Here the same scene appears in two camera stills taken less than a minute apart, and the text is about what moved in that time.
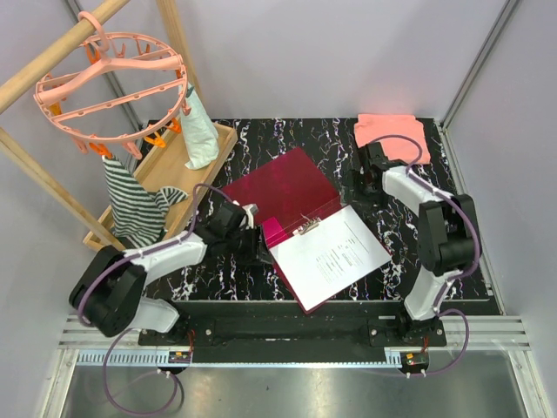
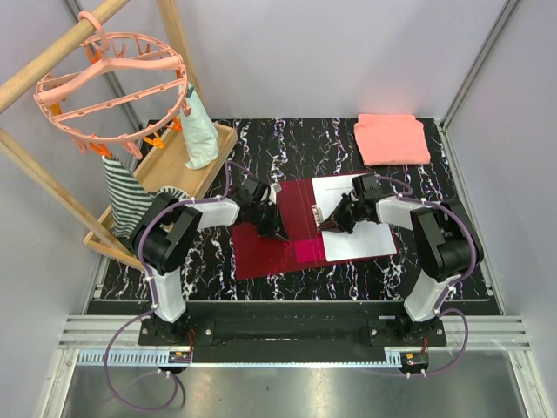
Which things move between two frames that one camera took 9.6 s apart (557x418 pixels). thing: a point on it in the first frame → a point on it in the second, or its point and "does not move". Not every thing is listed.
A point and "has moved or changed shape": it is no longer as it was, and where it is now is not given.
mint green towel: x=200 y=135 does not move
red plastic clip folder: x=287 y=195 has moved or changed shape
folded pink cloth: x=372 y=126 does not move
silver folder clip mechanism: x=309 y=225 → x=318 y=214
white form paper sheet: x=324 y=262 → x=367 y=239
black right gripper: x=361 y=174 → x=337 y=222
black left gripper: x=257 y=252 → x=275 y=227
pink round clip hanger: x=115 y=91 does not move
